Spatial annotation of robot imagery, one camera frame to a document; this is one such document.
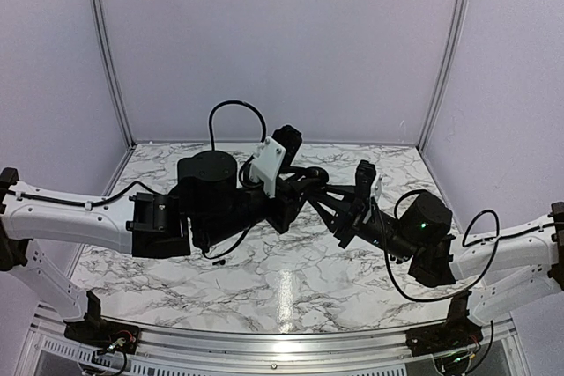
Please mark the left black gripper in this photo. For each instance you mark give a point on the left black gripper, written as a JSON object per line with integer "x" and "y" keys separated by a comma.
{"x": 292, "y": 202}

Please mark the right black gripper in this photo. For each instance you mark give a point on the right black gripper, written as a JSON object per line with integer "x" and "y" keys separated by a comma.
{"x": 347, "y": 223}

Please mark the black round earbud case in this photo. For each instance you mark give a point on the black round earbud case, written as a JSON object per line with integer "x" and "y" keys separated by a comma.
{"x": 318, "y": 174}

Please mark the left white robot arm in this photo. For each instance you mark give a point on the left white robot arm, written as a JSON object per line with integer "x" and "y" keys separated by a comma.
{"x": 211, "y": 202}

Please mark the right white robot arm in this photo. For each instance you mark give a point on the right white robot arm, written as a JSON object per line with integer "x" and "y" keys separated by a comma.
{"x": 507, "y": 268}

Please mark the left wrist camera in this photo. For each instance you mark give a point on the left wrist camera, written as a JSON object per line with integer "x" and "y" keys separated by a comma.
{"x": 271, "y": 155}

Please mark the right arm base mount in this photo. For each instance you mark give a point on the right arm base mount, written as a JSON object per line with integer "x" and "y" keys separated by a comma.
{"x": 455, "y": 332}

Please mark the aluminium front rail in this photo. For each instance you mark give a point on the aluminium front rail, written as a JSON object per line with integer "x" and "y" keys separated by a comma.
{"x": 175, "y": 351}

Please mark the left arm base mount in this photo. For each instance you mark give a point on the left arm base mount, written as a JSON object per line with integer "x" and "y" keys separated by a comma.
{"x": 92, "y": 329}

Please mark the right corner frame post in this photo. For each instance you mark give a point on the right corner frame post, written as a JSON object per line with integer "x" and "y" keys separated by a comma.
{"x": 442, "y": 79}

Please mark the corner frame post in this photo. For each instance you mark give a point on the corner frame post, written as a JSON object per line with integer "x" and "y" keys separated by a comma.
{"x": 442, "y": 79}
{"x": 110, "y": 72}

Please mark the left corner frame post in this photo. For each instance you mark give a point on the left corner frame post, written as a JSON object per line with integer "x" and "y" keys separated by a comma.
{"x": 110, "y": 72}

